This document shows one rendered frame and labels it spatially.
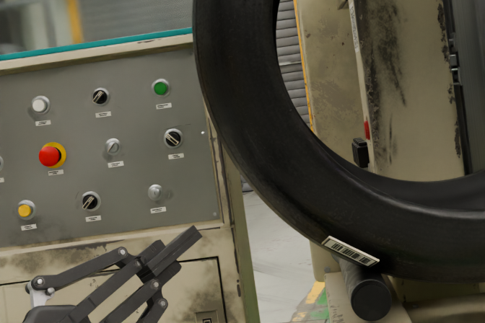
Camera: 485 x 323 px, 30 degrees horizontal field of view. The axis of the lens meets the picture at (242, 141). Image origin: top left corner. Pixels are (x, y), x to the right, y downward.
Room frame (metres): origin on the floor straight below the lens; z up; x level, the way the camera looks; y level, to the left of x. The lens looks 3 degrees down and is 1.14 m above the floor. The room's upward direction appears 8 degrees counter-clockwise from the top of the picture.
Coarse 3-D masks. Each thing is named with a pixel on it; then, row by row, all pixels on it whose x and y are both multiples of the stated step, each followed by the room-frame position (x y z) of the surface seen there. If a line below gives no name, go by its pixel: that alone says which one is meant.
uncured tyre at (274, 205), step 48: (240, 0) 0.97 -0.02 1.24; (240, 48) 0.97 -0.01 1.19; (240, 96) 0.97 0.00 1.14; (288, 96) 0.96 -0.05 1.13; (240, 144) 1.00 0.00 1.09; (288, 144) 0.97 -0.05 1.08; (288, 192) 0.98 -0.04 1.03; (336, 192) 0.96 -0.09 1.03; (384, 192) 1.24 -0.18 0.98; (432, 192) 1.24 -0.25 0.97; (480, 192) 1.23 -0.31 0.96; (384, 240) 0.96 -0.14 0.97; (432, 240) 0.96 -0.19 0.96; (480, 240) 0.96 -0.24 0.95
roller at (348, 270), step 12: (348, 264) 1.11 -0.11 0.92; (348, 276) 1.06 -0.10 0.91; (360, 276) 1.01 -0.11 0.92; (372, 276) 1.00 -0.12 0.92; (348, 288) 1.02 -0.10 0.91; (360, 288) 0.97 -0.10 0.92; (372, 288) 0.97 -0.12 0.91; (384, 288) 0.97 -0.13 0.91; (360, 300) 0.97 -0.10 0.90; (372, 300) 0.97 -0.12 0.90; (384, 300) 0.97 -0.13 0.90; (360, 312) 0.97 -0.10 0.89; (372, 312) 0.97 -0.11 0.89; (384, 312) 0.97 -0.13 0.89
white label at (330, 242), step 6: (324, 240) 0.99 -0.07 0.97; (330, 240) 0.97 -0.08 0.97; (336, 240) 0.96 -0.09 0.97; (330, 246) 0.99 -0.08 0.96; (336, 246) 0.98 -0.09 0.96; (342, 246) 0.97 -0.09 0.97; (348, 246) 0.96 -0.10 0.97; (342, 252) 0.99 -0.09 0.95; (348, 252) 0.98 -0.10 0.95; (354, 252) 0.97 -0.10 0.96; (360, 252) 0.96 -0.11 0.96; (354, 258) 0.99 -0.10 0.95; (360, 258) 0.98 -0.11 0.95; (366, 258) 0.97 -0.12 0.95; (372, 258) 0.96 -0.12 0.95; (366, 264) 0.99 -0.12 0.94; (372, 264) 0.98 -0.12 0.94
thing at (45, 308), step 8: (32, 312) 0.79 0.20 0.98; (40, 312) 0.79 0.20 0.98; (48, 312) 0.79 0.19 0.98; (56, 312) 0.80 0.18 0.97; (64, 312) 0.80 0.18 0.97; (24, 320) 0.80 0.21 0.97; (32, 320) 0.78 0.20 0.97; (40, 320) 0.79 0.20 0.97; (48, 320) 0.79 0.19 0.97; (56, 320) 0.79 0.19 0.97; (88, 320) 0.81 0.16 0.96
